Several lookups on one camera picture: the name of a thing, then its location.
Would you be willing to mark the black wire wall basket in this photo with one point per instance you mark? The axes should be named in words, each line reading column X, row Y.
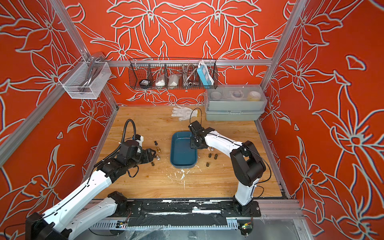
column 141, row 68

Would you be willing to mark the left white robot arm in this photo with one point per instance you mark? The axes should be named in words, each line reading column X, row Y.
column 67, row 219

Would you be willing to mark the black item in basket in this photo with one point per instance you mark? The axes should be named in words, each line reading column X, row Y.
column 145, row 84

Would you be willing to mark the teal plastic storage box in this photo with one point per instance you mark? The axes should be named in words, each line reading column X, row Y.
column 182, row 156

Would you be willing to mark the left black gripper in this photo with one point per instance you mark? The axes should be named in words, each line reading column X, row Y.
column 148, row 155

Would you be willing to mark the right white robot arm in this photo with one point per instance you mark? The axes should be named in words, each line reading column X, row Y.
column 247, row 164

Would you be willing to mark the grey lidded storage container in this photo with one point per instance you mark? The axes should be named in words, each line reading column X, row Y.
column 234, row 103

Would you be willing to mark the clear plastic wall bin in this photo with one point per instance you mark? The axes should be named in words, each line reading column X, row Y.
column 73, row 80

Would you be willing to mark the white knit glove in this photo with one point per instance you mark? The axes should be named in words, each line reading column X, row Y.
column 184, row 113

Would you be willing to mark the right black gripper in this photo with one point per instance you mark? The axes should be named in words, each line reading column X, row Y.
column 192, row 145

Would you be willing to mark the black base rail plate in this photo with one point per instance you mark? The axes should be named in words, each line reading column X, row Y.
column 185, row 214

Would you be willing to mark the white bag in basket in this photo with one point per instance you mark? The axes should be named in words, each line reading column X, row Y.
column 173, row 81
column 160, row 81

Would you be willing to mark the metal tool in clear bin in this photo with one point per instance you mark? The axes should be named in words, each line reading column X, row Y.
column 88, row 78

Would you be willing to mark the metal tongs in basket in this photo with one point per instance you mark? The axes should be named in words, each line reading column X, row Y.
column 189, row 74

